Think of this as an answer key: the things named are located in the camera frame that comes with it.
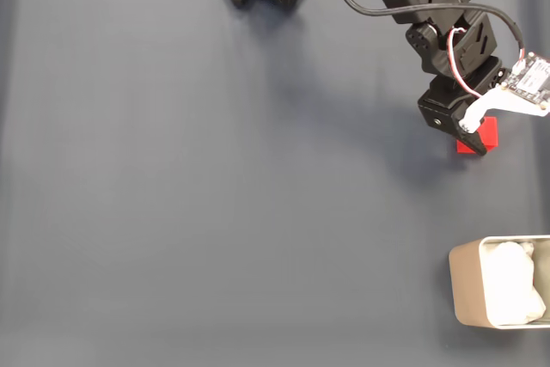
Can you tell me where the camera board on white mount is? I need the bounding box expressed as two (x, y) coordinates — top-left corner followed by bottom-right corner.
(461, 52), (550, 132)

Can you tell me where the black camera cable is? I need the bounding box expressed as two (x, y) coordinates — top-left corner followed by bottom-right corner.
(320, 0), (528, 61)

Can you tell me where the white crumpled tissue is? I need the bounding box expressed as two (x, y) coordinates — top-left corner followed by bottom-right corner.
(483, 241), (547, 326)

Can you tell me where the dark grey table mat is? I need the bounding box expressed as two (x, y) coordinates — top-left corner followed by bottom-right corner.
(0, 0), (550, 367)

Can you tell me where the beige rounded box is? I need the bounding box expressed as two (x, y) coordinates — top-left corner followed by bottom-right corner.
(448, 234), (550, 330)

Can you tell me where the red cube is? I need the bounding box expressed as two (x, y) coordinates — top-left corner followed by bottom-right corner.
(455, 116), (499, 156)

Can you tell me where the white and red servo wire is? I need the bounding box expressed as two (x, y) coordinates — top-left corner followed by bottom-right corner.
(446, 0), (493, 100)

